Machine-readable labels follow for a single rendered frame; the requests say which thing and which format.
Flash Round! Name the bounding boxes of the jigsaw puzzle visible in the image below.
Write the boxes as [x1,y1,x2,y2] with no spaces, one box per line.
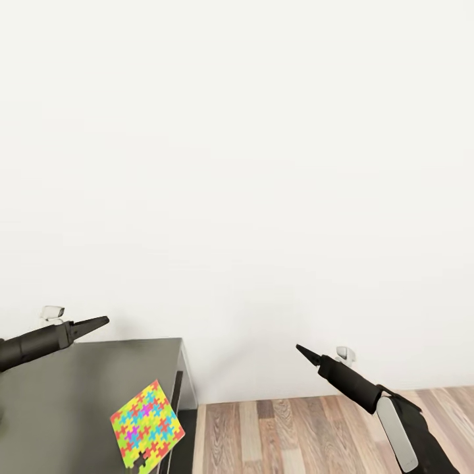
[111,381,185,474]

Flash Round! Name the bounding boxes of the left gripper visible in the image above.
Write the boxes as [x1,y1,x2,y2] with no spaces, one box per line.
[18,316,110,363]

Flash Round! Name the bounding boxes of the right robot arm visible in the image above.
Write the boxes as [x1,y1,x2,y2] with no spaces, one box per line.
[296,344,460,474]

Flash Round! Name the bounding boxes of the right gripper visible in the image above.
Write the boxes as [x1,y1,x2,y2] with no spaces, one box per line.
[296,344,362,401]

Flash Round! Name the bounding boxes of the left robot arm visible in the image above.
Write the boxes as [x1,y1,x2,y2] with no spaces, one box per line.
[0,305,110,373]

